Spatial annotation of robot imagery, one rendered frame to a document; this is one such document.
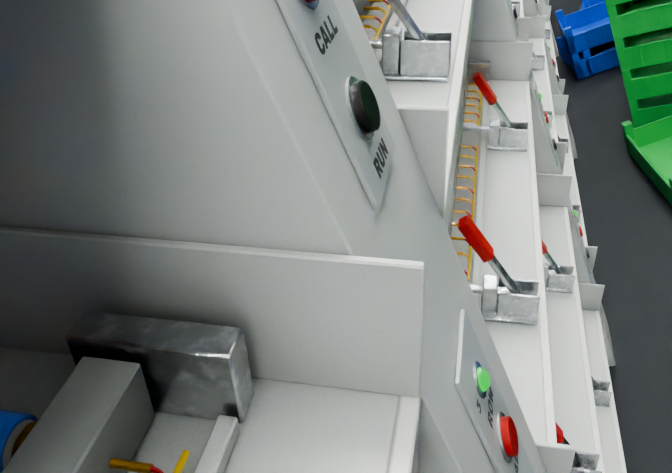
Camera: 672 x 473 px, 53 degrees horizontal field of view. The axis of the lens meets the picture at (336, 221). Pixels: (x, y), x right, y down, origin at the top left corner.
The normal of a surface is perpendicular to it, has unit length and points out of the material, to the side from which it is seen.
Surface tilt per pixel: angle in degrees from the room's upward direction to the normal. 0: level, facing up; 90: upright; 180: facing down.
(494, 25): 90
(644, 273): 0
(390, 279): 90
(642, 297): 0
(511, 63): 90
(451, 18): 21
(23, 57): 90
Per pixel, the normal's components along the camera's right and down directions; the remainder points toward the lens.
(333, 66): 0.89, -0.23
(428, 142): -0.20, 0.56
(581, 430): -0.05, -0.83
